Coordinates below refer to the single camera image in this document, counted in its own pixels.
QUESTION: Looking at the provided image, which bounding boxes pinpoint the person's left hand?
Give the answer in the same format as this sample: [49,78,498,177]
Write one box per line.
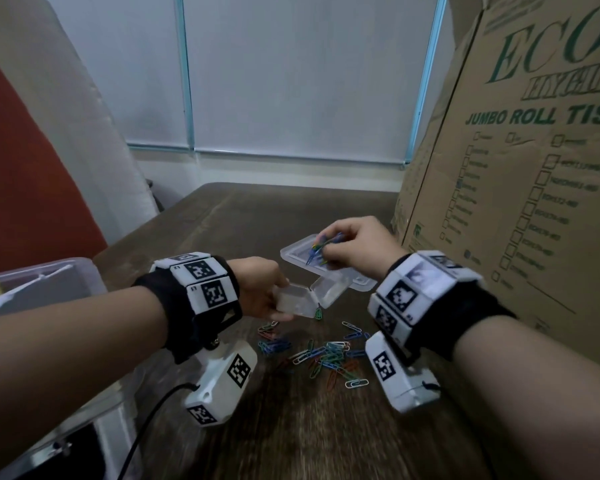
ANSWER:
[227,257,296,323]

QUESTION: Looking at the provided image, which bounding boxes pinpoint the person's right hand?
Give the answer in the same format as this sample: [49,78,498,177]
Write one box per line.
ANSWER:
[317,216,411,281]

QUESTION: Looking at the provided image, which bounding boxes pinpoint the small clear paper clip box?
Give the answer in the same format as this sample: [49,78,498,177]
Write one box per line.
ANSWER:
[272,273,352,321]

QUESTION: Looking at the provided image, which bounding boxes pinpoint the clear plastic container lid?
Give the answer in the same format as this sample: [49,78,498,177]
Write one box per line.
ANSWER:
[279,233,379,291]

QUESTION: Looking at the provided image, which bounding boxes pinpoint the coloured paper clips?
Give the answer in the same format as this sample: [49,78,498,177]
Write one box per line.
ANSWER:
[257,232,372,391]

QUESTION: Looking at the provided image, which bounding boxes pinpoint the clear plastic storage bin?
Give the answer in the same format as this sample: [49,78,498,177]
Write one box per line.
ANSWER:
[0,258,146,480]

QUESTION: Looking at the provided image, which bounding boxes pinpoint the person's right forearm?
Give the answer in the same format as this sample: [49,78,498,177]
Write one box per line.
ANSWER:
[452,314,600,480]

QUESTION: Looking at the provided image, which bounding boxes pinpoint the person's left forearm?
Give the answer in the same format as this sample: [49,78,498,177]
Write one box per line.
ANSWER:
[0,287,173,480]

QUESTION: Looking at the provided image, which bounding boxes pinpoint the black wristband with marker tiles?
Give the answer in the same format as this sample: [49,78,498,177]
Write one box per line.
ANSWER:
[132,252,243,365]
[367,250,517,363]

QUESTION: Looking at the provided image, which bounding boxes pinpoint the large printed cardboard box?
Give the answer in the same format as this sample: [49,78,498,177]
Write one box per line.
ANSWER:
[391,0,600,375]

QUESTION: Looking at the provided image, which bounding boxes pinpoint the frosted glass partition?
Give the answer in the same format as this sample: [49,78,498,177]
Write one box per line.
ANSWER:
[45,0,456,165]

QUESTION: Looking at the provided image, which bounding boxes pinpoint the red panel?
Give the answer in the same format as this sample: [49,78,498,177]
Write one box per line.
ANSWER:
[0,39,109,278]

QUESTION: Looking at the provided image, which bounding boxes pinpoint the black camera cable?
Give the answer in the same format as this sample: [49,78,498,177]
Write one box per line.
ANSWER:
[117,383,201,480]

